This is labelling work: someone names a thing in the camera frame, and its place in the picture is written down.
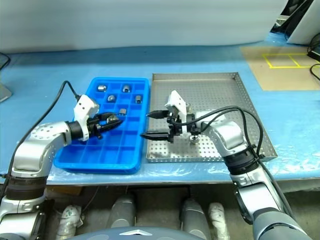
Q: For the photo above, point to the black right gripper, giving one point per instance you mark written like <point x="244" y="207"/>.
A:
<point x="174" y="127"/>

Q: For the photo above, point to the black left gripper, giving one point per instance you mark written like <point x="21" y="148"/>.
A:
<point x="93" y="126"/>

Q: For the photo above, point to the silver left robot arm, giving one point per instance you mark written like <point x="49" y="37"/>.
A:
<point x="35" y="145"/>

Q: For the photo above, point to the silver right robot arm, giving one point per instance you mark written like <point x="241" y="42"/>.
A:
<point x="232" y="140"/>

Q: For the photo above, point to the metal nut in tray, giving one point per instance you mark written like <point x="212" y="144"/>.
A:
<point x="122" y="111"/>

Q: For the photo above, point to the blue plastic compartment tray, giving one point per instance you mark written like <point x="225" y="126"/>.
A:
<point x="110" y="155"/>

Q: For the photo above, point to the perforated steel tray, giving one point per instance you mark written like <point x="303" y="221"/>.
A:
<point x="210" y="85"/>

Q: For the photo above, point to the brown cardboard piece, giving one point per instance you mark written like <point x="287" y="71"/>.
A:
<point x="65" y="190"/>

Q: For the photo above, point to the dark grey rounded robot leg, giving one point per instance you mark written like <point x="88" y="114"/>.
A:
<point x="123" y="211"/>
<point x="195" y="217"/>

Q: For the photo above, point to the grey metal stand base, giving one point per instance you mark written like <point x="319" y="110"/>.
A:
<point x="4" y="92"/>

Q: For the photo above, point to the grey robot torso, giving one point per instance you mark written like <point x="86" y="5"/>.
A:
<point x="132" y="232"/>

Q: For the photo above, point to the brown mat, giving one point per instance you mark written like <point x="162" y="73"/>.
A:
<point x="277" y="75"/>

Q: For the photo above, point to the white board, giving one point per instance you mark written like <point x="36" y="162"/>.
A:
<point x="297" y="20"/>

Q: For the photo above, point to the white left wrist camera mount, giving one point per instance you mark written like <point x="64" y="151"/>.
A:
<point x="83" y="107"/>

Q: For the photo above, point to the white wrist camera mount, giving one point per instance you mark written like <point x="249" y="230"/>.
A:
<point x="178" y="101"/>
<point x="83" y="107"/>

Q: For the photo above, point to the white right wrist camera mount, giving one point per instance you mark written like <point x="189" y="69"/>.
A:
<point x="178" y="101"/>

